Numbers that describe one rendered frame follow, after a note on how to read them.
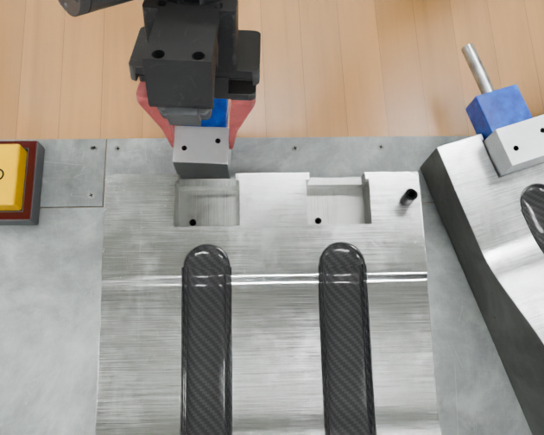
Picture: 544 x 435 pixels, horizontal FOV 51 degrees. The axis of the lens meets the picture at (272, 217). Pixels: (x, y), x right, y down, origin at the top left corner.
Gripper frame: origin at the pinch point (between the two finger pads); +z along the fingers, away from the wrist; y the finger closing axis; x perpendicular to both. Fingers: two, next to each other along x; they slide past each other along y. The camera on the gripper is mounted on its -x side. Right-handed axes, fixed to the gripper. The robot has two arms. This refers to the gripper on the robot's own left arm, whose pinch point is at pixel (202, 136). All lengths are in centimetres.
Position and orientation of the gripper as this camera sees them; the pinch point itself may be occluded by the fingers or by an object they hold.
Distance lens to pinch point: 53.4
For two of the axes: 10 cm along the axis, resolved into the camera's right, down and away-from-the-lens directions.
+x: 0.0, -7.2, 7.0
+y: 10.0, 0.3, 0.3
